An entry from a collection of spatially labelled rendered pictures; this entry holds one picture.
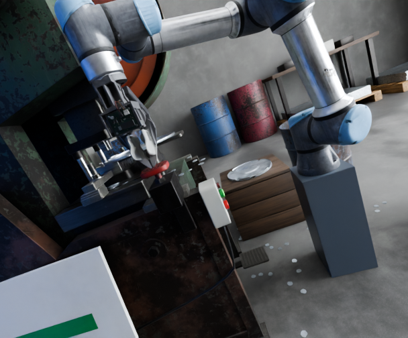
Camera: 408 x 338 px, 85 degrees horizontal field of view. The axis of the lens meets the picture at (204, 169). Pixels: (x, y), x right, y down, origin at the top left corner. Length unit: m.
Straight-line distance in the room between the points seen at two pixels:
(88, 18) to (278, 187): 1.13
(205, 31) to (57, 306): 0.91
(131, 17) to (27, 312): 0.87
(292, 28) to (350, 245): 0.80
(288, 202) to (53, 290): 1.14
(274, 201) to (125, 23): 1.12
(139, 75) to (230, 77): 3.13
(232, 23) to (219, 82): 3.46
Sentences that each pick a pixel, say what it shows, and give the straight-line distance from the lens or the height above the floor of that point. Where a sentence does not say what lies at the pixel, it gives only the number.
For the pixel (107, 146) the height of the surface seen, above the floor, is 0.84.
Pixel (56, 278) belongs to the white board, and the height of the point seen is 0.54.
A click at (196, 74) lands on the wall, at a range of 4.21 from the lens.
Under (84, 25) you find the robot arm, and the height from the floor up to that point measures 1.05.
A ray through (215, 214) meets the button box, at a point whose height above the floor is 0.54.
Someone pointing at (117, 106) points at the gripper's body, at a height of 0.90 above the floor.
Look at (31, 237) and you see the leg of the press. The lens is 0.86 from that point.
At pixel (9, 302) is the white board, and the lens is 0.99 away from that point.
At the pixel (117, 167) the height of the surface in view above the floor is 0.75.
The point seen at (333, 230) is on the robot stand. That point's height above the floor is 0.22.
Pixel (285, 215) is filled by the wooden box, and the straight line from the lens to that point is 1.43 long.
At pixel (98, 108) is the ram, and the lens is 0.86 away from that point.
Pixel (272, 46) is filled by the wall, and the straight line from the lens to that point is 4.50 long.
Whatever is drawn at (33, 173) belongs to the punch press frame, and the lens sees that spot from 0.89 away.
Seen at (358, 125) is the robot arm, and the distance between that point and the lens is 0.79.
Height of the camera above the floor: 0.83
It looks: 15 degrees down
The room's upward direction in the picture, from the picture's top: 23 degrees counter-clockwise
